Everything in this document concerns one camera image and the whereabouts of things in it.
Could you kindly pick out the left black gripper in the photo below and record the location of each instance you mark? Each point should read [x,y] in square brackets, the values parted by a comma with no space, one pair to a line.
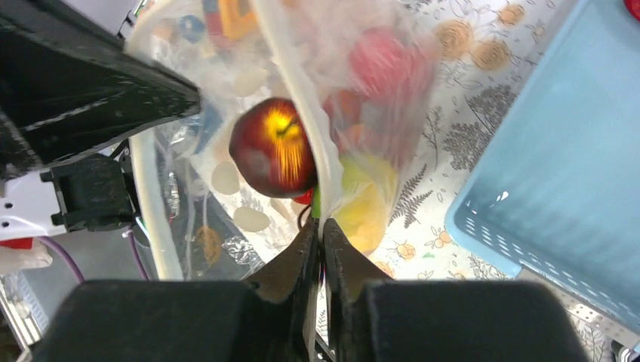
[68,89]

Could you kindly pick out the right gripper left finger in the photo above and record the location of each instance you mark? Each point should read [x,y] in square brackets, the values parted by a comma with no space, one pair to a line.
[268,316]

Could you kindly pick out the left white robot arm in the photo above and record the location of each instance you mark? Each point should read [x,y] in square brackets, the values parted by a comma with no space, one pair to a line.
[27,202]

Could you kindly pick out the clear dotted zip bag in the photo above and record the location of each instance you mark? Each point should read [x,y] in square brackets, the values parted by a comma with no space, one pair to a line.
[308,108]

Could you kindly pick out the green yellow mango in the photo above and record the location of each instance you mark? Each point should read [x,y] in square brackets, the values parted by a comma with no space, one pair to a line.
[370,186]

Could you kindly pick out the red tomato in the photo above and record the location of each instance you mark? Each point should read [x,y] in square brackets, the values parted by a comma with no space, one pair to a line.
[386,69]

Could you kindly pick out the light blue plastic basket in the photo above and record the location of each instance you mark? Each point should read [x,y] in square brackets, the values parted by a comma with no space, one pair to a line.
[557,188]

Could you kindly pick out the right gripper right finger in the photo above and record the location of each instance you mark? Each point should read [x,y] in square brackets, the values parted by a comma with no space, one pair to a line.
[372,317]

